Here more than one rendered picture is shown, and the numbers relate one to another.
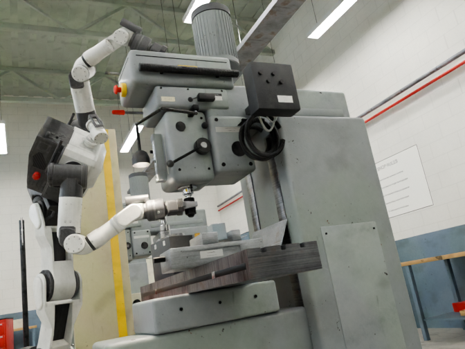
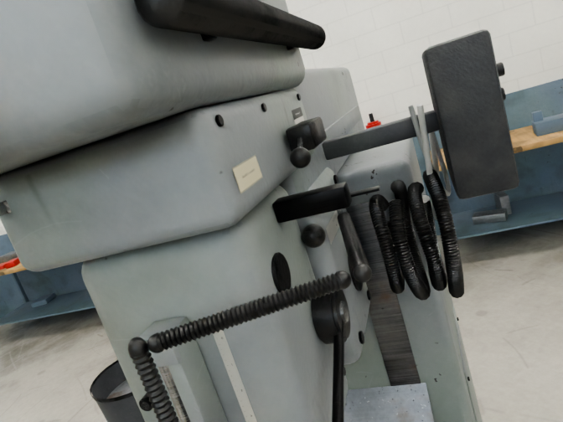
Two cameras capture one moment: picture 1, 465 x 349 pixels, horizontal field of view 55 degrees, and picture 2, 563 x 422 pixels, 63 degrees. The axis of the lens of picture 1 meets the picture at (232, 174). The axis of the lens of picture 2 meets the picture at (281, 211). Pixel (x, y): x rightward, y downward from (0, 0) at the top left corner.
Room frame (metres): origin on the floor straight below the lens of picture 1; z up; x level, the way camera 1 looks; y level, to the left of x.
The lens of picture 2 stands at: (1.41, 0.48, 1.71)
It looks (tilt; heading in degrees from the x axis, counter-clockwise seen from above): 12 degrees down; 317
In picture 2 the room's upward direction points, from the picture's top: 18 degrees counter-clockwise
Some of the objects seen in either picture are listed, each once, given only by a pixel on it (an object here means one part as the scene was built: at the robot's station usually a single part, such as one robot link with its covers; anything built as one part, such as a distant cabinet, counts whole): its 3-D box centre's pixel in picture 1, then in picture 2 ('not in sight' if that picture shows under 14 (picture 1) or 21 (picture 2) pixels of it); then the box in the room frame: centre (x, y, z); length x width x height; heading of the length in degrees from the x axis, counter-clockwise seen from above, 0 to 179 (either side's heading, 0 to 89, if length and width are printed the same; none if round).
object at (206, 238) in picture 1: (203, 241); not in sight; (1.62, 0.14, 1.04); 0.15 x 0.06 x 0.04; 24
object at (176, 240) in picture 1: (173, 257); not in sight; (2.13, 0.34, 1.05); 0.22 x 0.12 x 0.20; 35
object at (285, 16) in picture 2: (190, 70); (267, 27); (1.74, 0.10, 1.79); 0.45 x 0.04 x 0.04; 117
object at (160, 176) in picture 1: (158, 158); (198, 419); (1.81, 0.30, 1.44); 0.04 x 0.04 x 0.21; 27
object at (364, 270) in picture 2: (179, 111); (351, 239); (1.66, 0.17, 1.58); 0.17 x 0.01 x 0.01; 130
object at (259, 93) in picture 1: (272, 88); (468, 110); (1.69, -0.22, 1.62); 0.20 x 0.09 x 0.21; 117
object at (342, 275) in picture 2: (149, 115); (260, 307); (1.66, 0.29, 1.58); 0.17 x 0.01 x 0.01; 49
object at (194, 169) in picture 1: (183, 152); (231, 335); (1.86, 0.20, 1.47); 0.21 x 0.19 x 0.32; 27
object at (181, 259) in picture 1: (212, 250); not in sight; (1.63, 0.12, 1.01); 0.35 x 0.15 x 0.11; 114
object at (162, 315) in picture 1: (203, 307); not in sight; (1.86, 0.20, 0.81); 0.50 x 0.35 x 0.12; 117
